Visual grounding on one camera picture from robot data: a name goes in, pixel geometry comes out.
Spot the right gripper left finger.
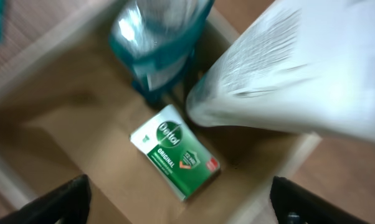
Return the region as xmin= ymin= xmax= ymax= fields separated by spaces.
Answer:
xmin=0 ymin=174 xmax=92 ymax=224

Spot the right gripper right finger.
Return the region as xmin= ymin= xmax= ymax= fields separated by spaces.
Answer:
xmin=270 ymin=176 xmax=366 ymax=224

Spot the green Dettol soap box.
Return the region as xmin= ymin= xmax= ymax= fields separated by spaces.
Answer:
xmin=130 ymin=105 xmax=221 ymax=201

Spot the white lotion tube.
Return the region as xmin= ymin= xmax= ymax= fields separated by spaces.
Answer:
xmin=186 ymin=0 xmax=375 ymax=142

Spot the blue mouthwash bottle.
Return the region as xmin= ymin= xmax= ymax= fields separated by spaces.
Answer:
xmin=109 ymin=0 xmax=214 ymax=103

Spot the white cardboard box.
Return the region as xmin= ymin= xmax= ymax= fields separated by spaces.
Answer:
xmin=0 ymin=1 xmax=320 ymax=223

